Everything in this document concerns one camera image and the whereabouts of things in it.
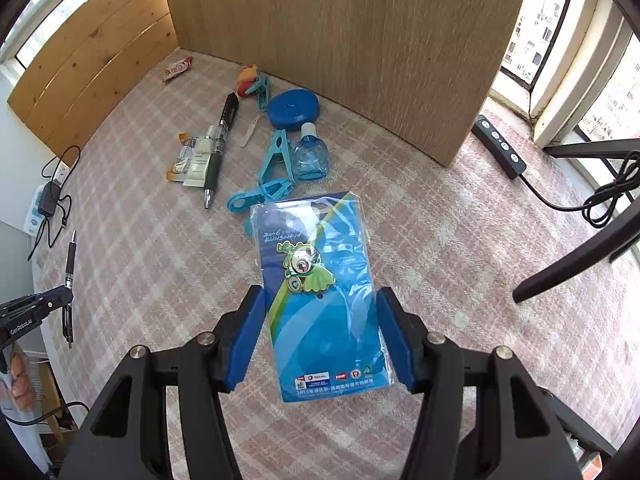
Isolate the black tripod stand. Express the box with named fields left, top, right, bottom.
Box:
left=512, top=139, right=639, bottom=479

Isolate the black inline cable remote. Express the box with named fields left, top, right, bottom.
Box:
left=472, top=115, right=527, bottom=180

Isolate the blue badge card pack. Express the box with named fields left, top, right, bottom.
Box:
left=250, top=192, right=393, bottom=402

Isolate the large wooden board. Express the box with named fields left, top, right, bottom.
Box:
left=167, top=0, right=523, bottom=166

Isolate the black charger with cable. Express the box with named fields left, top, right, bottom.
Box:
left=27, top=144, right=81, bottom=261

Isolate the orange red plush toy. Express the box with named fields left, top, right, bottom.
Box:
left=235, top=64, right=259, bottom=99

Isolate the orange seasoning sachet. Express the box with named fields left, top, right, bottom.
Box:
left=166, top=132, right=195, bottom=185

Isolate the slim black pen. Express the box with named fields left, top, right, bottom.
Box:
left=62, top=231, right=77, bottom=348

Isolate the large black pen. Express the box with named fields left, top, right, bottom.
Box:
left=204, top=92, right=239, bottom=209

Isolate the blue round tape measure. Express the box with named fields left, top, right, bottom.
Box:
left=267, top=89, right=320, bottom=132

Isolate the blue clear small bottle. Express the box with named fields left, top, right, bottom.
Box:
left=292, top=122, right=330, bottom=182

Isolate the small white cream tube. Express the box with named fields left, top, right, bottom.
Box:
left=183, top=125, right=216, bottom=188

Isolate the person left hand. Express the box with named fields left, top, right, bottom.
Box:
left=1, top=351, right=36, bottom=412

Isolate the teal clothespin by toy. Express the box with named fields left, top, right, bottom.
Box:
left=245, top=76, right=270, bottom=112

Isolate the small snack sachet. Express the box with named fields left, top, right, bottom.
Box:
left=162, top=55, right=193, bottom=82

